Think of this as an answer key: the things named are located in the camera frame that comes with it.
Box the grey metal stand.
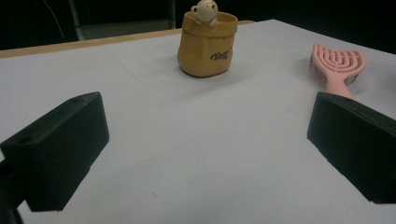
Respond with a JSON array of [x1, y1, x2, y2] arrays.
[[68, 0, 177, 42]]

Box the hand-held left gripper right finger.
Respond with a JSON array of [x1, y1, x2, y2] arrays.
[[305, 91, 396, 205]]

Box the pink hairbrush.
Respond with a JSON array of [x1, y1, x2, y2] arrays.
[[308, 42, 367, 101]]

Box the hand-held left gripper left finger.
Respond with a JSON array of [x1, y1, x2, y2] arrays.
[[0, 91, 110, 213]]

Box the yellow bag-shaped holder with bear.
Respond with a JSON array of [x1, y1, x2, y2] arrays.
[[176, 0, 239, 78]]

